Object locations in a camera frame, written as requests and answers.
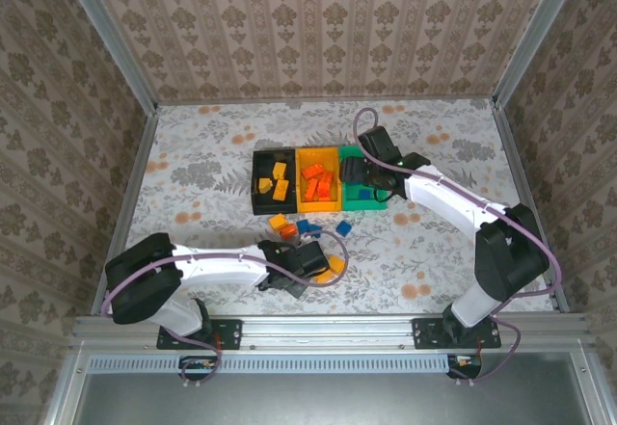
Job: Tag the aluminium side rail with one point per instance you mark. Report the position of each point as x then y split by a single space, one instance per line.
126 203
520 179

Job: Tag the aluminium frame post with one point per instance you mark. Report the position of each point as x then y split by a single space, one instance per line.
535 34
114 39

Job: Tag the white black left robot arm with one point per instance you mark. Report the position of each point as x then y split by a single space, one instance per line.
217 271

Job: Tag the blue lego brick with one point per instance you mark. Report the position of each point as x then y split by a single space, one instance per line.
303 225
314 231
343 228
365 194

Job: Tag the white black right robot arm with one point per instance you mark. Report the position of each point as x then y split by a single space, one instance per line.
443 193

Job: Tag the black plastic bin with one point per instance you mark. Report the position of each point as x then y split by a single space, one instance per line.
260 205

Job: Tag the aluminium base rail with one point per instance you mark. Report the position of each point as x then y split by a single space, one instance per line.
328 333

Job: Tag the orange lego brick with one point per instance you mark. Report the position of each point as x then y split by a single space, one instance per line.
326 193
311 190
312 171
288 231
328 177

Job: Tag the yellow-orange plastic bin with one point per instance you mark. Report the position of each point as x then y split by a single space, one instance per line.
318 205

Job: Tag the green plastic bin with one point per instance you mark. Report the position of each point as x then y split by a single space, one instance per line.
376 203

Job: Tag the grey metal sheet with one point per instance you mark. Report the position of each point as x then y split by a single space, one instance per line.
337 401

